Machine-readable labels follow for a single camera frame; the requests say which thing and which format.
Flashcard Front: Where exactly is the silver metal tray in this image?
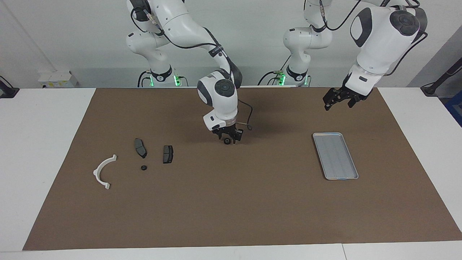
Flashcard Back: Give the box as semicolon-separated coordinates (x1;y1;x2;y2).
312;132;359;181

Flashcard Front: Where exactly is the brown table mat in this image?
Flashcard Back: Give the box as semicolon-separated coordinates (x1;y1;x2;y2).
22;87;462;251

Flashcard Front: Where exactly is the long dark brake pad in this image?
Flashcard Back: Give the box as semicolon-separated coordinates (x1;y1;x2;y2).
134;138;148;159

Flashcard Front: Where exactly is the black angled stand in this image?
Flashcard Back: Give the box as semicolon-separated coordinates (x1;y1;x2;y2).
420;57;462;97

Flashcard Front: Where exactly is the blue bin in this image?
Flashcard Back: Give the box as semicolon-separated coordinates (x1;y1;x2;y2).
445;90;462;127

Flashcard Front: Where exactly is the white box yellow label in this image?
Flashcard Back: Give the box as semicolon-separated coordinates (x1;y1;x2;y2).
38;70;78;88

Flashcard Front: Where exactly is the black table clamp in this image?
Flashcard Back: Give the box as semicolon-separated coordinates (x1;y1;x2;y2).
0;75;19;99

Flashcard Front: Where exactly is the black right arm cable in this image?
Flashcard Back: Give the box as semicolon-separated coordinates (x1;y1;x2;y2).
130;0;253;131

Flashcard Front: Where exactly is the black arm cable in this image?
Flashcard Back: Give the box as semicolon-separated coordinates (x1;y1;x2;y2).
304;0;429;77
130;0;253;131

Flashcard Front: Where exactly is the black left base cable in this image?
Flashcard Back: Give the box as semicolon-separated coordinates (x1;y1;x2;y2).
257;54;293;86

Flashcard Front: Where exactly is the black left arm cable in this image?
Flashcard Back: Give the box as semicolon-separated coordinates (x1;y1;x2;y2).
304;0;429;77

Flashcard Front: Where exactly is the white curved plastic bracket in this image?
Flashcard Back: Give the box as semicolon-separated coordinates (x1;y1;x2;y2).
93;154;118;190

